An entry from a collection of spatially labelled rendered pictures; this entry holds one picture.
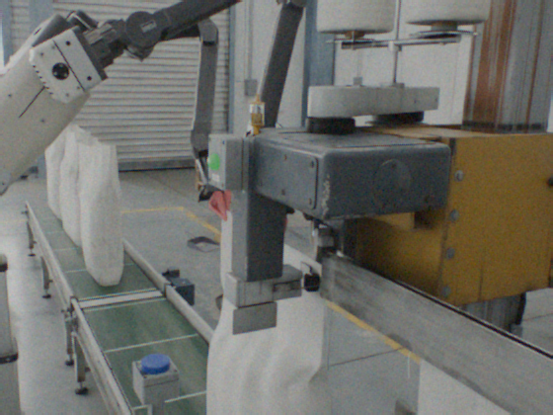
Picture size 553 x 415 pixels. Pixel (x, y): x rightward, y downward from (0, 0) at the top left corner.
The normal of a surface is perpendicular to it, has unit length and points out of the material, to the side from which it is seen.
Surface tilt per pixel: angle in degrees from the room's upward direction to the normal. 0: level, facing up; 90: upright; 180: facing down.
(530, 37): 90
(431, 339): 90
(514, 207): 90
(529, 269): 90
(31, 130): 115
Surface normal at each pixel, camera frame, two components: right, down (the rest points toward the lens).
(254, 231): 0.42, 0.21
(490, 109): -0.91, 0.07
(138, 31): 0.27, -0.04
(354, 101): 0.76, 0.16
